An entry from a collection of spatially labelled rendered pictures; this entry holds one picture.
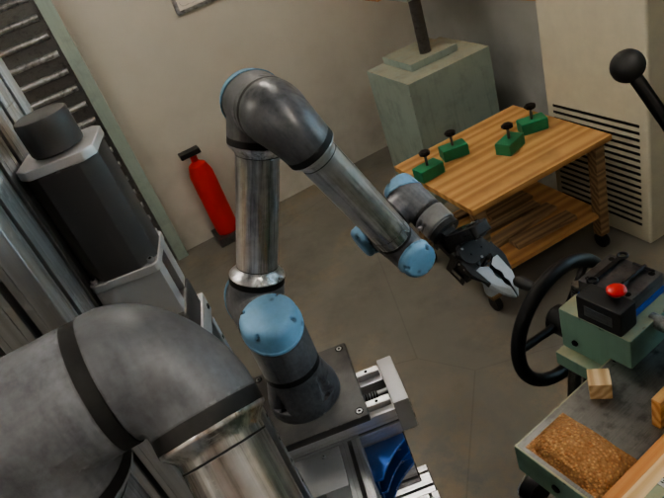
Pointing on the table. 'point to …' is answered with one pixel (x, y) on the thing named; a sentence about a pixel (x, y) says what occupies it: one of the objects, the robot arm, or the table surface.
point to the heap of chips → (581, 455)
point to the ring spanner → (607, 268)
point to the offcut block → (599, 383)
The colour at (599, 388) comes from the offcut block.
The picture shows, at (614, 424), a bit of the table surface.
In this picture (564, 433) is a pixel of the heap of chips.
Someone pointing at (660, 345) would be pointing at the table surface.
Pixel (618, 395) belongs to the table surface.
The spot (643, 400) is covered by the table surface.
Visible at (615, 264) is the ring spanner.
